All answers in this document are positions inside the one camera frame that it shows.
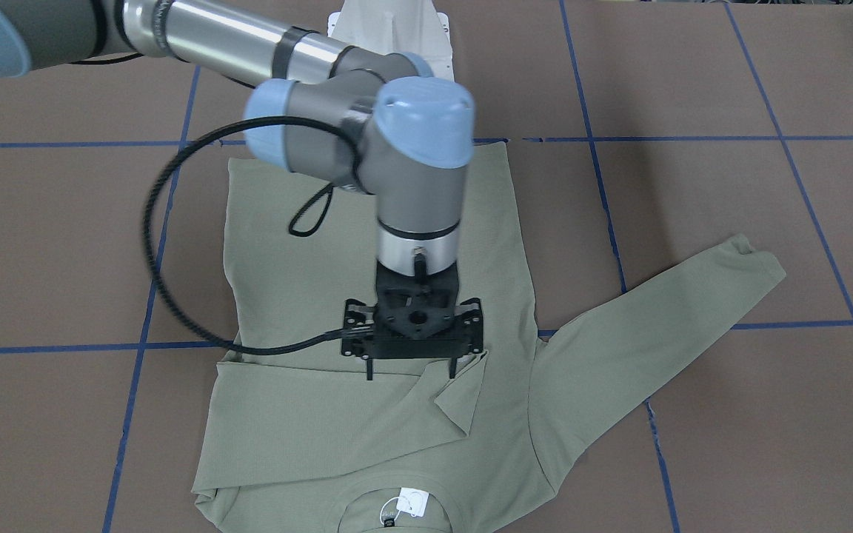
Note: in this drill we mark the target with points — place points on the white paper garment tag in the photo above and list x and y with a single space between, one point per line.
413 502

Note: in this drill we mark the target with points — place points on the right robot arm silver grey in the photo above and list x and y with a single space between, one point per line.
380 125

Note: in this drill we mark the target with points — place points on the brown table mat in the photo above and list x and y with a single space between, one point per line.
637 134

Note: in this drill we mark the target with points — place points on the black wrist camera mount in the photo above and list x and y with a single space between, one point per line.
365 338

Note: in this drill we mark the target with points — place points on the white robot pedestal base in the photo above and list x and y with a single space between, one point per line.
385 27

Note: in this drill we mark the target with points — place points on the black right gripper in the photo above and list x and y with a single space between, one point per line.
470 311

